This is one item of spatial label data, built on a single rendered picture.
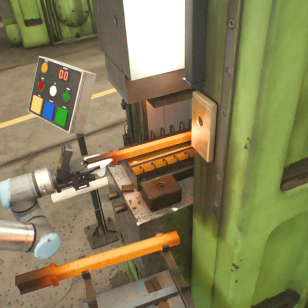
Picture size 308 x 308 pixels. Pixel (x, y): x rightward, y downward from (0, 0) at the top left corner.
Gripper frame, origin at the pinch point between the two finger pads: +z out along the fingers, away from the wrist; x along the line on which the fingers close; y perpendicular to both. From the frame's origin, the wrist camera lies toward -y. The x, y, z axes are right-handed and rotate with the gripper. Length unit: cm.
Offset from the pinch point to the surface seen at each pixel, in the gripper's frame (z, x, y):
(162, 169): 17.7, 7.1, 7.2
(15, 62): -35, -434, 103
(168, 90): 21.4, 7.1, -23.4
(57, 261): -35, -49, 104
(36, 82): -15, -68, -5
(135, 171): 8.0, 5.5, 5.5
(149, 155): 16.2, -2.0, 6.2
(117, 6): 8, 8, -50
